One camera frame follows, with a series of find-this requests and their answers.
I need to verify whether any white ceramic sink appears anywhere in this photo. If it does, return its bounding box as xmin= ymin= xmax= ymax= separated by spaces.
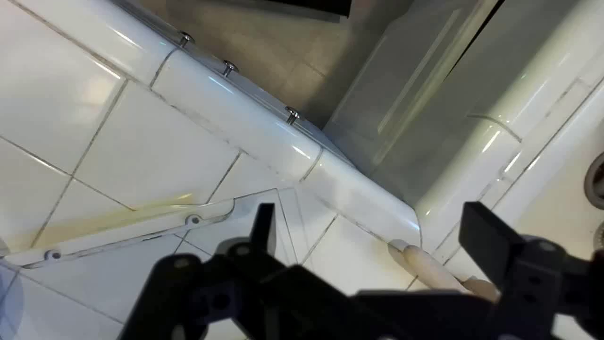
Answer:
xmin=326 ymin=0 xmax=604 ymax=298

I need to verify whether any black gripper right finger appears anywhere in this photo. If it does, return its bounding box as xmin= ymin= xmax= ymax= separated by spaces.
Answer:
xmin=457 ymin=199 xmax=528 ymax=292

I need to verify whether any wooden rolling pin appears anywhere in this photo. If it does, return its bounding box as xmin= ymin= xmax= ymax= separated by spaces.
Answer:
xmin=387 ymin=237 xmax=502 ymax=301

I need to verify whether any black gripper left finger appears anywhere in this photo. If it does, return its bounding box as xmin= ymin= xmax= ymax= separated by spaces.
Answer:
xmin=247 ymin=199 xmax=279 ymax=256

